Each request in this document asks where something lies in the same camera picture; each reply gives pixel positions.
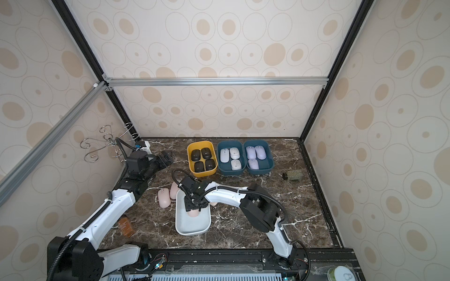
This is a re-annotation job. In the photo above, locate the white storage box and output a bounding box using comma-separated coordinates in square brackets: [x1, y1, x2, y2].
[175, 190, 212, 236]

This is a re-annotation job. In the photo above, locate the black mouse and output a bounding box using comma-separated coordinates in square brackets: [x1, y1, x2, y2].
[194, 161, 205, 173]
[200, 147, 212, 160]
[205, 158, 216, 171]
[191, 149, 202, 162]

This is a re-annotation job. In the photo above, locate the yellow storage box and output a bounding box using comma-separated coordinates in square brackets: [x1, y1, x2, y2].
[187, 140, 218, 177]

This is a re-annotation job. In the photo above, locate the teal storage box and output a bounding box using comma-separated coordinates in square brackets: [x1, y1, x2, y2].
[217, 140, 246, 176]
[244, 139, 274, 175]

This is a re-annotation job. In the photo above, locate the purple mouse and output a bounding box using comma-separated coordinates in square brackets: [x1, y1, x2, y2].
[255, 145, 267, 160]
[246, 146, 257, 160]
[248, 159, 259, 170]

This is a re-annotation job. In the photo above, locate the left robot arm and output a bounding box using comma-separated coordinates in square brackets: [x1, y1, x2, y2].
[47, 151, 173, 281]

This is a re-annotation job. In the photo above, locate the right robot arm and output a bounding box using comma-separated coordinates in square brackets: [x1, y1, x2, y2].
[173, 175, 311, 270]

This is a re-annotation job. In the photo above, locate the horizontal aluminium back bar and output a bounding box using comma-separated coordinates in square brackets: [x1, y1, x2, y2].
[106, 77, 329, 87]

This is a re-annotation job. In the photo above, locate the small green sponge block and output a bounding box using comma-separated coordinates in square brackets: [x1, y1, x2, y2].
[282, 170, 303, 181]

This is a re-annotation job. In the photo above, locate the aluminium left side bar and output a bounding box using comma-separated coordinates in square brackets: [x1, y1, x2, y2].
[1, 81, 106, 205]

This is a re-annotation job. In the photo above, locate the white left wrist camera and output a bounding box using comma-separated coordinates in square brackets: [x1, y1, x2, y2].
[135, 140, 152, 155]

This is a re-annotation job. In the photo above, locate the silver wire cup rack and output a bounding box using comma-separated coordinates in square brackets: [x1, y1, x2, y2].
[79, 122, 140, 163]

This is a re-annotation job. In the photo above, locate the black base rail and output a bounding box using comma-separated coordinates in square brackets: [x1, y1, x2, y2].
[63, 248, 363, 281]

